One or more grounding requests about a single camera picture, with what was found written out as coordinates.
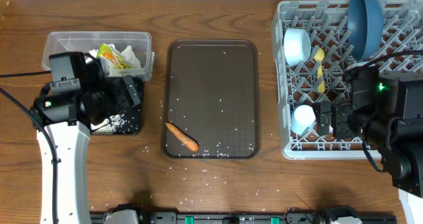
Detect light blue cup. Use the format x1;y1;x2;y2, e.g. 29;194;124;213
291;104;316;135

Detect green yellow snack wrapper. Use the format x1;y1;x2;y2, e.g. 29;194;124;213
96;43;131;69

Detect white tissue paper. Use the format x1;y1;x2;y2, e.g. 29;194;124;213
89;44;143;77

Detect yellow plastic spoon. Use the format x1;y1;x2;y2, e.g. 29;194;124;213
313;48;325;93

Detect light blue rice bowl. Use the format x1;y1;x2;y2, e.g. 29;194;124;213
284;28;311;66

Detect orange carrot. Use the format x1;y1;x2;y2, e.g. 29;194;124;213
165;122;199;152

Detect dark blue plate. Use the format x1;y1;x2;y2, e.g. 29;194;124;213
347;0;383;61

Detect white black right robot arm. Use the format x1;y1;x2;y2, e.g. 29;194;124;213
312;50;422;223

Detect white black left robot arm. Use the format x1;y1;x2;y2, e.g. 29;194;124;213
1;52;143;223

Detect clear plastic waste bin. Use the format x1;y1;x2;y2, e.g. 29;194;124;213
42;31;155;81

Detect grey dishwasher rack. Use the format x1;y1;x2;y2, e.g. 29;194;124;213
271;0;422;160

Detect black rectangular tray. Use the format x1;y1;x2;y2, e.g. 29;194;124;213
90;75;144;135

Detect dark brown serving tray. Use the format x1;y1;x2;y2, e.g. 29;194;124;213
161;40;260;159

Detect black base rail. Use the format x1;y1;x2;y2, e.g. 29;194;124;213
90;204;397;224

